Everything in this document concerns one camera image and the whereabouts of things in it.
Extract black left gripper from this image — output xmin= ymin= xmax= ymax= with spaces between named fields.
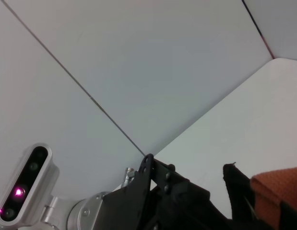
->
xmin=95 ymin=153 xmax=245 ymax=230

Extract black food bag orange handles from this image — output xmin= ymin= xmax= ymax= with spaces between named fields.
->
xmin=222 ymin=162 xmax=297 ymax=230

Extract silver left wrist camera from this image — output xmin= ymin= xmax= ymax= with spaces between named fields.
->
xmin=0 ymin=143 xmax=60 ymax=227

